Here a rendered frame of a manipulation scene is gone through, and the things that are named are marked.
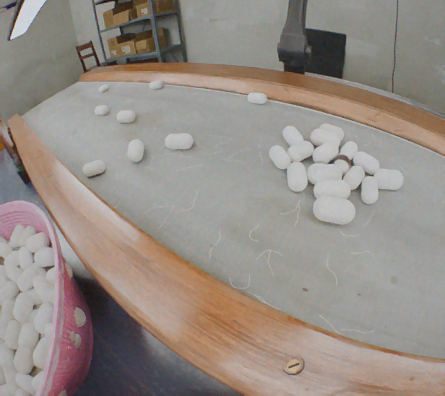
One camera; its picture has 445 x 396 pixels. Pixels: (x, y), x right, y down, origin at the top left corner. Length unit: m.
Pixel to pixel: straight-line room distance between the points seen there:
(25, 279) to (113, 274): 0.13
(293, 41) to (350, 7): 1.65
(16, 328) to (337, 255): 0.30
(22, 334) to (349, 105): 0.50
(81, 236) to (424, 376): 0.27
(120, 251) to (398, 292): 0.21
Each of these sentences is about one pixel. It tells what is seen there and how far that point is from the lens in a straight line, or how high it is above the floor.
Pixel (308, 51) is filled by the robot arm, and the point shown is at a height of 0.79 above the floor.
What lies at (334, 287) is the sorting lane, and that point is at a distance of 0.17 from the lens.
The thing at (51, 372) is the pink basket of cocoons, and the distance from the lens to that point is 0.18.
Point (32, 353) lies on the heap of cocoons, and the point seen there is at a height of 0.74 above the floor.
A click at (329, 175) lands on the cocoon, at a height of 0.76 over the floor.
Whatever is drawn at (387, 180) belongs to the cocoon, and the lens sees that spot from 0.24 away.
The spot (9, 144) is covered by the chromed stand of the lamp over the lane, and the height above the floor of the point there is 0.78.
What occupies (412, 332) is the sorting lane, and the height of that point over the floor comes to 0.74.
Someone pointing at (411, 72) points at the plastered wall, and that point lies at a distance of 2.36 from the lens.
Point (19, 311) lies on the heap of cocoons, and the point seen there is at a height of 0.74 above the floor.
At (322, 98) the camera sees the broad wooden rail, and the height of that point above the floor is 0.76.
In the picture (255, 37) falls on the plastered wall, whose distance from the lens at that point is 2.39.
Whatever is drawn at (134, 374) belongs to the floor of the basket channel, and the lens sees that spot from 0.24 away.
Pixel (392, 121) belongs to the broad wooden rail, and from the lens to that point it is 0.39.
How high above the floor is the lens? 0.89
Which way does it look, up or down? 41 degrees down
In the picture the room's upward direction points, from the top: 6 degrees counter-clockwise
